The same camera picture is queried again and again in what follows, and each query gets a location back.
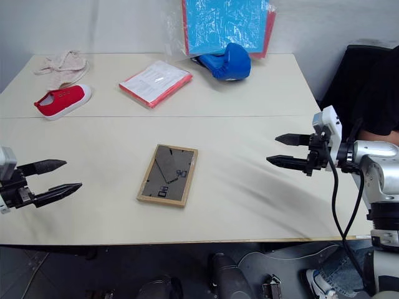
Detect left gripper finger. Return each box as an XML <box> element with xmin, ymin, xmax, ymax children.
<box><xmin>17</xmin><ymin>159</ymin><xmax>68</xmax><ymax>178</ymax></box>
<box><xmin>32</xmin><ymin>183</ymin><xmax>84</xmax><ymax>209</ymax></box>

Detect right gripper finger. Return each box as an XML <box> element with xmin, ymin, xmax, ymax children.
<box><xmin>274</xmin><ymin>133</ymin><xmax>311</xmax><ymax>148</ymax></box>
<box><xmin>266</xmin><ymin>154</ymin><xmax>310</xmax><ymax>172</ymax></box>

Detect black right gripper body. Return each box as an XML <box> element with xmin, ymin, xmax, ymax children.
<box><xmin>304</xmin><ymin>132</ymin><xmax>332</xmax><ymax>177</ymax></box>

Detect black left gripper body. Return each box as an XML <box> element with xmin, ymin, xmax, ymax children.
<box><xmin>0</xmin><ymin>169</ymin><xmax>36</xmax><ymax>211</ymax></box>

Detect wooden picture frame face down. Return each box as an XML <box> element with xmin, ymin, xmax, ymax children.
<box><xmin>136</xmin><ymin>143</ymin><xmax>199</xmax><ymax>209</ymax></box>

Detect red canvas shoe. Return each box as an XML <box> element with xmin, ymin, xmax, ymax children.
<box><xmin>33</xmin><ymin>83</ymin><xmax>93</xmax><ymax>121</ymax></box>

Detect person in black shirt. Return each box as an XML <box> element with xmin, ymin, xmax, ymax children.
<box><xmin>316</xmin><ymin>39</ymin><xmax>399</xmax><ymax>141</ymax></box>

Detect blue boxing glove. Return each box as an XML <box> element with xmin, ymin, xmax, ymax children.
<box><xmin>190</xmin><ymin>42</ymin><xmax>252</xmax><ymax>82</ymax></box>

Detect pale pink crumpled cloth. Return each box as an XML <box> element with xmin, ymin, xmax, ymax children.
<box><xmin>33</xmin><ymin>50</ymin><xmax>90</xmax><ymax>90</ymax></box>

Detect person's blue jeans leg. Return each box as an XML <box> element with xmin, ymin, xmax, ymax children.
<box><xmin>320</xmin><ymin>241</ymin><xmax>375</xmax><ymax>297</ymax></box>

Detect white sneaker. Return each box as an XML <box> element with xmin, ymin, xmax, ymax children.
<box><xmin>305</xmin><ymin>268</ymin><xmax>338</xmax><ymax>299</ymax></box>

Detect large dark rounded shape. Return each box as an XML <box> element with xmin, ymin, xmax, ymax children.
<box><xmin>208</xmin><ymin>252</ymin><xmax>257</xmax><ymax>299</ymax></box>

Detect blue sheet in plastic bag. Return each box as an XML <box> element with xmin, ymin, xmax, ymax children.
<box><xmin>164</xmin><ymin>0</ymin><xmax>279</xmax><ymax>62</ymax></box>

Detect small dark rounded shape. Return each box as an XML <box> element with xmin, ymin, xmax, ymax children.
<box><xmin>133</xmin><ymin>274</ymin><xmax>185</xmax><ymax>299</ymax></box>

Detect red packet in plastic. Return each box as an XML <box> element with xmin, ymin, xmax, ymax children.
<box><xmin>118</xmin><ymin>60</ymin><xmax>193</xmax><ymax>110</ymax></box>

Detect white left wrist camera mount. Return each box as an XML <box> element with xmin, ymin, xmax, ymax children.
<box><xmin>0</xmin><ymin>145</ymin><xmax>18</xmax><ymax>182</ymax></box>

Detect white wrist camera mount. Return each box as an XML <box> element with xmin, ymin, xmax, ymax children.
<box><xmin>0</xmin><ymin>145</ymin><xmax>18</xmax><ymax>182</ymax></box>
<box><xmin>312</xmin><ymin>105</ymin><xmax>344</xmax><ymax>173</ymax></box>

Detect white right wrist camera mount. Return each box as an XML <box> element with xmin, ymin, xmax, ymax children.
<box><xmin>312</xmin><ymin>105</ymin><xmax>344</xmax><ymax>173</ymax></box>

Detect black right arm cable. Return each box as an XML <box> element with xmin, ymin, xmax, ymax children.
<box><xmin>320</xmin><ymin>118</ymin><xmax>375</xmax><ymax>295</ymax></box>

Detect dark metal bracket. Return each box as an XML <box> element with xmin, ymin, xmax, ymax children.
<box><xmin>261</xmin><ymin>273</ymin><xmax>283</xmax><ymax>299</ymax></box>

